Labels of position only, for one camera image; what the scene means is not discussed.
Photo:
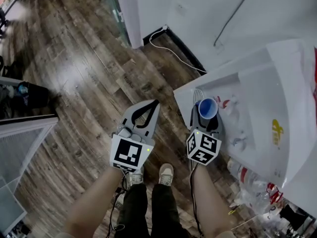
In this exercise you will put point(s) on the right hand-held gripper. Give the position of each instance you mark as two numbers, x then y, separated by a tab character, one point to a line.
204	146

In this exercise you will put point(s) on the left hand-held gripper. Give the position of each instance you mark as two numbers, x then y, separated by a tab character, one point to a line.
127	152

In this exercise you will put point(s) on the blue plastic cup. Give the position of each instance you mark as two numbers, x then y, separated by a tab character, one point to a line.
208	108

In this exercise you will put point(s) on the white water dispenser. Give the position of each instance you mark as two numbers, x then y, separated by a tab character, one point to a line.
262	103

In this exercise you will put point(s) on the person's left forearm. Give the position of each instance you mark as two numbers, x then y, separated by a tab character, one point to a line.
94	204

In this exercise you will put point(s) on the person's right forearm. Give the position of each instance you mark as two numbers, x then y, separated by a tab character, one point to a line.
210	202

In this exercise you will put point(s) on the empty clear water bottle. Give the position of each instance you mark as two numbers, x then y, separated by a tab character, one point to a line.
262	197
244	172

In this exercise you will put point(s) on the person's left beige shoe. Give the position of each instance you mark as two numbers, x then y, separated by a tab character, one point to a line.
136	176

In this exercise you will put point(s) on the person's beige shoe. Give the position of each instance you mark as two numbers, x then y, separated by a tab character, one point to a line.
166	173
136	176

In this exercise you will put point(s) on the person's right beige shoe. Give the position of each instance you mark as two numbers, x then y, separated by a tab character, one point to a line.
166	173

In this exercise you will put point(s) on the yellow stick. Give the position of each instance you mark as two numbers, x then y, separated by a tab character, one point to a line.
233	210

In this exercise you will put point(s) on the person's black trousers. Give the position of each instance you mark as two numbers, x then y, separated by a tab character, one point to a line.
153	212

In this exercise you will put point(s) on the frosted glass door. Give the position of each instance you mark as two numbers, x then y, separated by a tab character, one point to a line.
116	11

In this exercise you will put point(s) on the black bin bag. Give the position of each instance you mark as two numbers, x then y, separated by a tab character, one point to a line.
32	95

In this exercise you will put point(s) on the glass partition with blinds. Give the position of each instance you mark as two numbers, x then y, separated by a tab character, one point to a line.
17	142

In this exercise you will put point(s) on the black tripod stand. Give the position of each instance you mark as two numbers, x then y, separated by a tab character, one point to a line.
294	216

